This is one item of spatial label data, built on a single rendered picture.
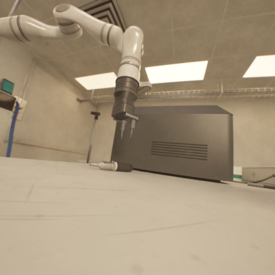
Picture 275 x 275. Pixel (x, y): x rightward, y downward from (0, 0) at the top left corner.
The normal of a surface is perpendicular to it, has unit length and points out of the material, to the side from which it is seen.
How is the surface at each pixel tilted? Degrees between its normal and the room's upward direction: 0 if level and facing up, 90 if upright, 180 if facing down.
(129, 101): 70
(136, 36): 106
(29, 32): 145
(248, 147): 90
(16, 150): 90
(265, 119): 90
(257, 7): 180
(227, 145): 90
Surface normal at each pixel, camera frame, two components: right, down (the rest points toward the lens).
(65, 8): 0.02, -0.28
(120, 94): -0.80, -0.07
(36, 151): 0.93, 0.07
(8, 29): -0.01, 0.65
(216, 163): -0.33, -0.22
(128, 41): -0.24, 0.05
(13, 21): 0.02, 0.14
